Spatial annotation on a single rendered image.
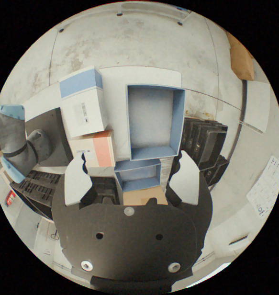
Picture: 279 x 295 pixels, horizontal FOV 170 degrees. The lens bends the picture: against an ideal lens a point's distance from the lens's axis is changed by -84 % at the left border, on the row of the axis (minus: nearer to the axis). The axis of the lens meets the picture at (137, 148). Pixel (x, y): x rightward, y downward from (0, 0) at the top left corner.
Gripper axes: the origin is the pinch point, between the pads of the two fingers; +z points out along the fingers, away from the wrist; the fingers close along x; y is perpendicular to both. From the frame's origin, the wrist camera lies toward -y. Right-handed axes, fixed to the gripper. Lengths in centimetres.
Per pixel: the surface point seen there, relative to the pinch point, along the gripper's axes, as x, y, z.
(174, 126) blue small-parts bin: 13.1, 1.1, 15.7
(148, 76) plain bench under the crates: 5.5, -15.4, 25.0
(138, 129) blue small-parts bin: 1.8, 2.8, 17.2
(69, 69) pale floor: -74, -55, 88
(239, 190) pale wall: 259, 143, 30
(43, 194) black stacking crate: -47, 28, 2
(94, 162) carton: -14.7, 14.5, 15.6
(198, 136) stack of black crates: 53, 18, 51
